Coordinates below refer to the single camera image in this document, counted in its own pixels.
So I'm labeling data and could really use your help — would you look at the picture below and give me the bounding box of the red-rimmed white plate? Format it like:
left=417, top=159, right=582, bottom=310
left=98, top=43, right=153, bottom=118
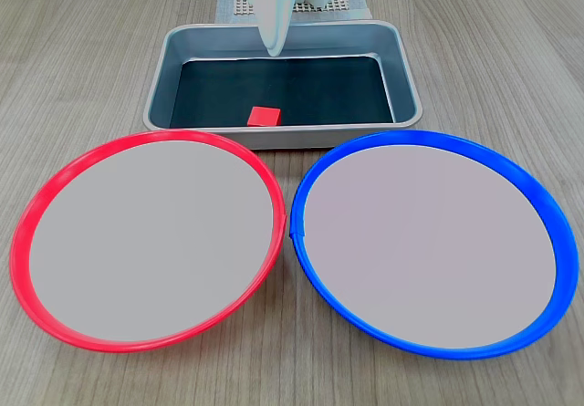
left=9, top=128, right=287, bottom=355

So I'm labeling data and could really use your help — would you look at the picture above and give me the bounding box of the small red cube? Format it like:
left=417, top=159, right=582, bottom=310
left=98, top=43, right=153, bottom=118
left=247, top=106, right=282, bottom=128

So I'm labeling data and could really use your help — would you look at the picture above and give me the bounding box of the black tray mat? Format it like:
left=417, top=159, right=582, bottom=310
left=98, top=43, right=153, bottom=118
left=169, top=56, right=396, bottom=129

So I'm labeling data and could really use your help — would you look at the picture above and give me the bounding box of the steel tray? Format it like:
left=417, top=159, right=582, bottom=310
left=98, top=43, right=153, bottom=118
left=142, top=20, right=424, bottom=151

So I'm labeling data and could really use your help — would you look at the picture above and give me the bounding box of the blue-rimmed white plate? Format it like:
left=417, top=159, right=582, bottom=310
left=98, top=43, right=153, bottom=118
left=289, top=130, right=574, bottom=360

